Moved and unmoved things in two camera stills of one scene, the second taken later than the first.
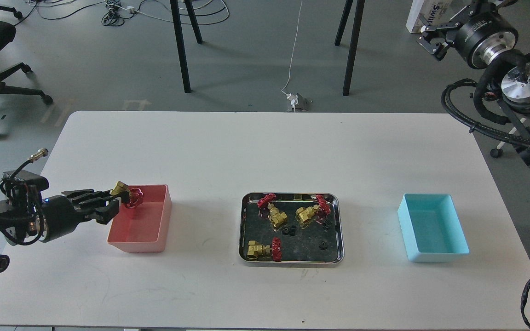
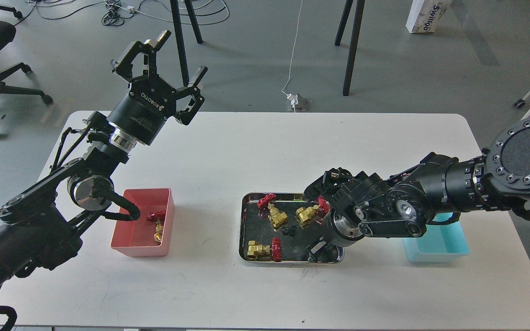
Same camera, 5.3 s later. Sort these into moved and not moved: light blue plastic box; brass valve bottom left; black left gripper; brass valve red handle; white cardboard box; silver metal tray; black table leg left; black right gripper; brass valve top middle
Moved: black right gripper; black left gripper; brass valve red handle
Not moved: light blue plastic box; black table leg left; white cardboard box; brass valve top middle; brass valve bottom left; silver metal tray
